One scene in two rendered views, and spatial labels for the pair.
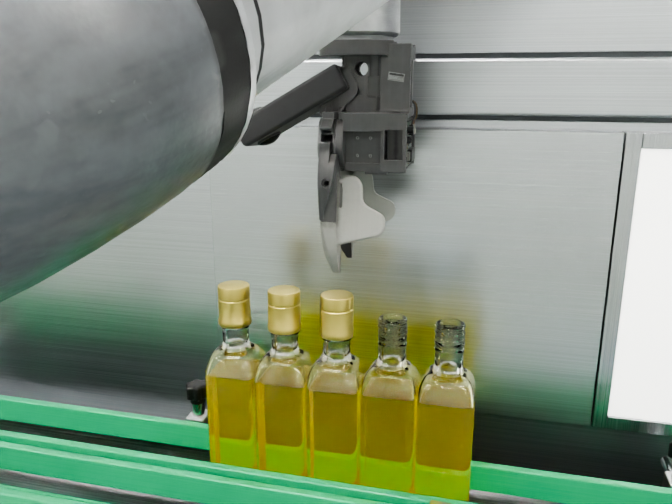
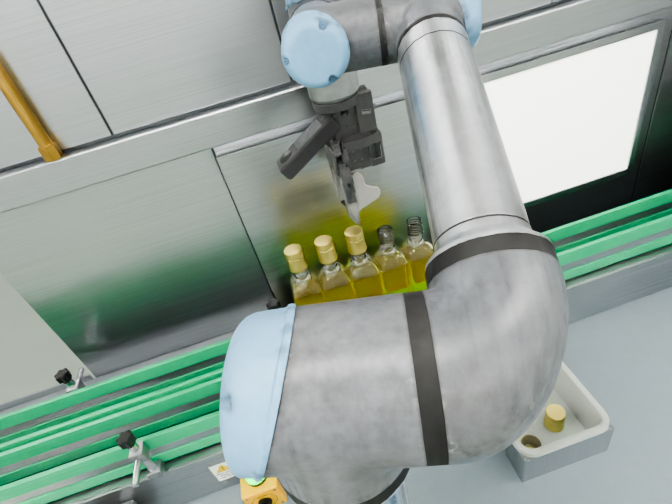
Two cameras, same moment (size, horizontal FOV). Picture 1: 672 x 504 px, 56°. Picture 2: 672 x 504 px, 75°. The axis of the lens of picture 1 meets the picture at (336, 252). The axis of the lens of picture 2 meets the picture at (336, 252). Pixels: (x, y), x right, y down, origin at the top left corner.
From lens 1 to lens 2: 0.35 m
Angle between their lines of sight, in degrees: 28
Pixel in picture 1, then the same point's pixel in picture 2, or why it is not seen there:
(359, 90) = (344, 124)
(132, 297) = (195, 272)
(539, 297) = not seen: hidden behind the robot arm
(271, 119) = (302, 160)
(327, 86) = (331, 130)
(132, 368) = (209, 309)
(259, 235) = (272, 208)
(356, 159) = (355, 163)
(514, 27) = not seen: hidden behind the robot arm
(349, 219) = (361, 196)
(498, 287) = (411, 183)
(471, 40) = not seen: hidden behind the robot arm
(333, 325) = (358, 247)
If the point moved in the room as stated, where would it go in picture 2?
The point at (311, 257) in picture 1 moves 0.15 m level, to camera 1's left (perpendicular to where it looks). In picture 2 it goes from (307, 208) to (239, 240)
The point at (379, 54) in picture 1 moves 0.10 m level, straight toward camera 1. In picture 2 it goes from (357, 103) to (391, 122)
